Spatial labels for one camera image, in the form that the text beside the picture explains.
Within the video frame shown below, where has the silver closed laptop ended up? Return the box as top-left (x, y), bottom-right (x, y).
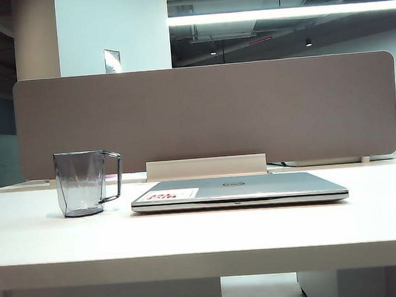
top-left (129, 168), bottom-right (350, 216)

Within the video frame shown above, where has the clear grey plastic handled cup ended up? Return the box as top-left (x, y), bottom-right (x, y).
top-left (52, 148), bottom-right (125, 220)

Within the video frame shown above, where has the beige fabric desk divider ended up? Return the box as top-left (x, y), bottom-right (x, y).
top-left (11, 50), bottom-right (396, 182)

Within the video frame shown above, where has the white red laptop sticker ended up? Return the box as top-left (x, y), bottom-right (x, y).
top-left (142, 187), bottom-right (201, 203)

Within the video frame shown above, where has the framed wall notice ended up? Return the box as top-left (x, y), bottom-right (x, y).
top-left (102, 47), bottom-right (123, 75)

